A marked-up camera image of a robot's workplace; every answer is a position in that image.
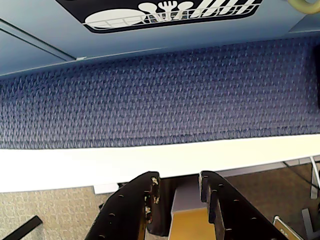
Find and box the blue door with dishes sticker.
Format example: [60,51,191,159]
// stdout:
[0,0,320,62]

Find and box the white table leg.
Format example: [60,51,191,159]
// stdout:
[308,156,320,200]

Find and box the grey yellow post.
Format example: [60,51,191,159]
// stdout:
[169,186,213,240]

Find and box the black metal bar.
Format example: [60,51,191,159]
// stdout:
[0,214,42,240]

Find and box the black cable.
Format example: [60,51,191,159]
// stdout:
[282,161,320,187]

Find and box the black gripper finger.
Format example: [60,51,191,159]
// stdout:
[198,170,296,240]
[86,171,161,240]

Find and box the grey metal leg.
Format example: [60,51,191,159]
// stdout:
[301,208,318,239]

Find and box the blue woven cloth mat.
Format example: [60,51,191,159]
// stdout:
[0,36,320,151]

